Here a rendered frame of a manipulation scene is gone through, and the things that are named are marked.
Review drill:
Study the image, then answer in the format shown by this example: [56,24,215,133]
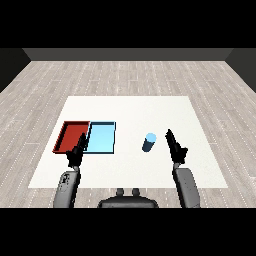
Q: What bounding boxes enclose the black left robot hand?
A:
[65,132,89,168]

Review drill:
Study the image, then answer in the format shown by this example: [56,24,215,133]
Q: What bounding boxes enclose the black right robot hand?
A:
[165,128,189,165]

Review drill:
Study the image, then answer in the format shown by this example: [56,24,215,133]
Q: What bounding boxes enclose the red shallow open box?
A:
[52,120,91,155]

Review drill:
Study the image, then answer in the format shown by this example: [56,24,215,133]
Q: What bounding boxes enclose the small blue can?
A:
[141,132,158,153]

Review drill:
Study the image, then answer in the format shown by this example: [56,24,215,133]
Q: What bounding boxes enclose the light blue shallow open box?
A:
[83,121,117,155]

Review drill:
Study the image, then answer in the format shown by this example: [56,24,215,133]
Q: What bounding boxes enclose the dark grey robot body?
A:
[97,188,159,209]

